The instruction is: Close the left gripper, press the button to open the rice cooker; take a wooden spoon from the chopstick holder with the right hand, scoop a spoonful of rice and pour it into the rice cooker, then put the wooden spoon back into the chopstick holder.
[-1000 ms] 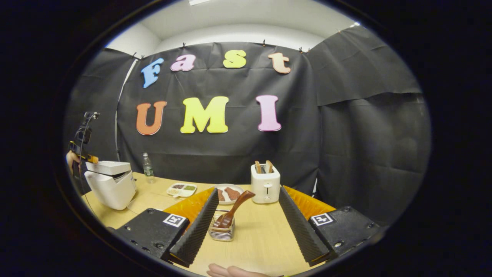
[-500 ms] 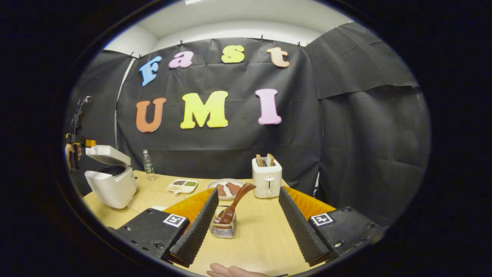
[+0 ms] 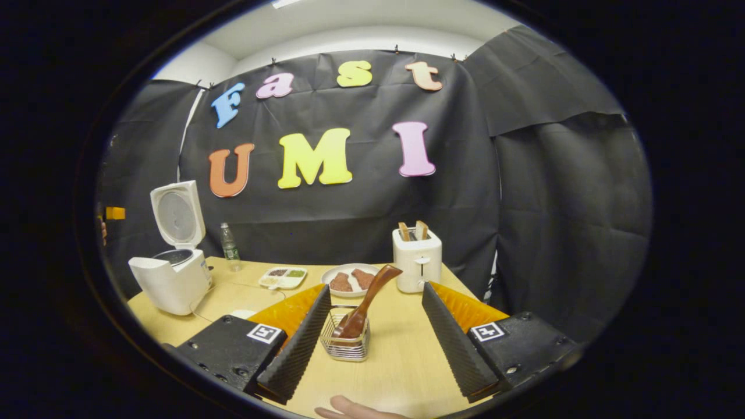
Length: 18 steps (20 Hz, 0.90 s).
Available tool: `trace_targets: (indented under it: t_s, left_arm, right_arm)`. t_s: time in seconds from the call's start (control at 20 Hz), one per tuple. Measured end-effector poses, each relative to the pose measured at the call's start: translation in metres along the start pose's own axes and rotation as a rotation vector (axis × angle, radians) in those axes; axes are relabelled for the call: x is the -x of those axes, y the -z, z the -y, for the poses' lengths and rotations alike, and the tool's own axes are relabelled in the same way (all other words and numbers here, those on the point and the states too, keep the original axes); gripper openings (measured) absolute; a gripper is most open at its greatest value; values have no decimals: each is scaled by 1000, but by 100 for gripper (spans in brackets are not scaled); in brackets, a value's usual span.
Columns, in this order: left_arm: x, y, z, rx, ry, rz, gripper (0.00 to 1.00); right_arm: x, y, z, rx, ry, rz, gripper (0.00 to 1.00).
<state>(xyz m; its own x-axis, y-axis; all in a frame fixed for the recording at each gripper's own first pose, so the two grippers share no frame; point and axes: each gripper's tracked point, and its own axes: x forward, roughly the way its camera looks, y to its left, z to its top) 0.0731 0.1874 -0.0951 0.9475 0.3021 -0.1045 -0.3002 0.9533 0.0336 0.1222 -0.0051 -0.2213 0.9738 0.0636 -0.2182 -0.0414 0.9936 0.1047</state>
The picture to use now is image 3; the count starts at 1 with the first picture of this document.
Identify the brown wooden spoon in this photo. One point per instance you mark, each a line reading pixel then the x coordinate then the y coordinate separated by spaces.
pixel 372 291

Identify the brown meat piece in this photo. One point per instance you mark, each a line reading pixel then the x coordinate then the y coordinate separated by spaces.
pixel 364 278
pixel 341 283

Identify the white toaster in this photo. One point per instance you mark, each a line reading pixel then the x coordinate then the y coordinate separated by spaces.
pixel 416 262

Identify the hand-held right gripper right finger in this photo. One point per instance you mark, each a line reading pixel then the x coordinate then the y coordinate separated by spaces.
pixel 454 349

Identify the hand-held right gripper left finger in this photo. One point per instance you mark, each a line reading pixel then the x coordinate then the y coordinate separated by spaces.
pixel 297 349

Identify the clear plastic water bottle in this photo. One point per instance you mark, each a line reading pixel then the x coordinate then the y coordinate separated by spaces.
pixel 230 250

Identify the white divided bean tray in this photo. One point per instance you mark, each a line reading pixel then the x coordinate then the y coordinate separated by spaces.
pixel 282 278

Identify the toasted bread slice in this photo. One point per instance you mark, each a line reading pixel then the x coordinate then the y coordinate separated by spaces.
pixel 421 230
pixel 404 231

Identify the white round plate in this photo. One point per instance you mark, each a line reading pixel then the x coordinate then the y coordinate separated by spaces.
pixel 349 269

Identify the white rice cooker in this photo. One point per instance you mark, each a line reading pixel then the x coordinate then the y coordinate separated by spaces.
pixel 174 285

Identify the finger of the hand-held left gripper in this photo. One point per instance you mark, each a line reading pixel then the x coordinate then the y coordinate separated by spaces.
pixel 115 213

